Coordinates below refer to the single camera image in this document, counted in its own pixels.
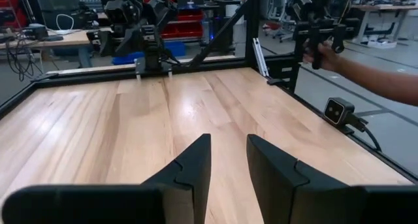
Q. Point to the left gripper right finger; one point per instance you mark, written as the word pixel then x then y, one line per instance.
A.
pixel 271 185

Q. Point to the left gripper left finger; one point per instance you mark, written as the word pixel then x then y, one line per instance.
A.
pixel 192 171

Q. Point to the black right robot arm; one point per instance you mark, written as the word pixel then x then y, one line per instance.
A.
pixel 151 41

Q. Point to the person's forearm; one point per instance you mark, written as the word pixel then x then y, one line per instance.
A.
pixel 385 85

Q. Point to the blue plastic bin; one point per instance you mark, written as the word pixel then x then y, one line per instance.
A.
pixel 178 49

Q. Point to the person's hand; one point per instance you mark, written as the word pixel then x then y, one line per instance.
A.
pixel 326 59

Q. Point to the red storage bin rack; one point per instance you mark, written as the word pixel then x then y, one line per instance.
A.
pixel 189 28

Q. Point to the black desk box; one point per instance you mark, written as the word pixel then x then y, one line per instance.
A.
pixel 36 33

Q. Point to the light wooden desk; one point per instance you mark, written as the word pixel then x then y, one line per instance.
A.
pixel 385 8

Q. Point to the black office chair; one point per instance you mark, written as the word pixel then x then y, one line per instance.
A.
pixel 58 5

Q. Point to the table-level camera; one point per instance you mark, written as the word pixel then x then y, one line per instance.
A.
pixel 336 111

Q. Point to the black frame bracket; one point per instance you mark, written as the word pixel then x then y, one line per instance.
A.
pixel 277 81

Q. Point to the white aluminium bracket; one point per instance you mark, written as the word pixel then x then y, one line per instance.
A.
pixel 260 57

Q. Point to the black aluminium table frame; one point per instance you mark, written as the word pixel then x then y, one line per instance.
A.
pixel 253 21

